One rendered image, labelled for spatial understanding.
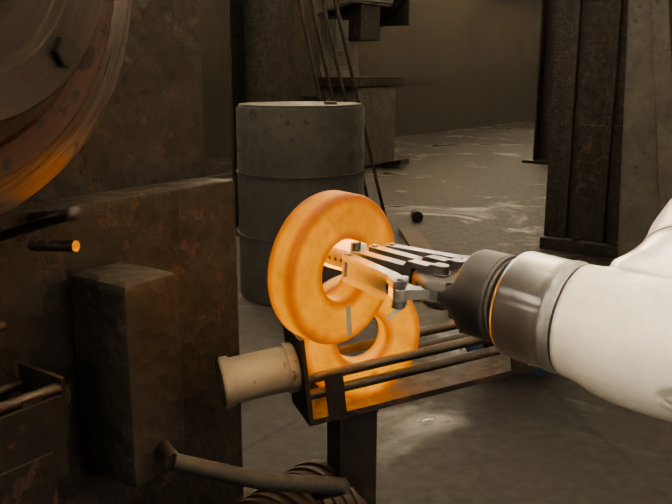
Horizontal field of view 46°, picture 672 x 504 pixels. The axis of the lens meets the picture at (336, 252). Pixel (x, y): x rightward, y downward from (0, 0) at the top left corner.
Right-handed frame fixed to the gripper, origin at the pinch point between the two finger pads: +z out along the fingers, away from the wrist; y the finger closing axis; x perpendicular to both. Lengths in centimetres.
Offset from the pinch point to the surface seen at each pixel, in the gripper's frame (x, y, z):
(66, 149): 9.3, -18.9, 18.0
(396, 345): -15.0, 15.4, 3.7
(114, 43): 19.3, -12.6, 19.3
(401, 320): -11.9, 15.9, 3.6
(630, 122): -3, 239, 75
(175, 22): 22.1, 7.4, 37.6
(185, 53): 18.2, 8.9, 37.6
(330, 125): -12, 184, 180
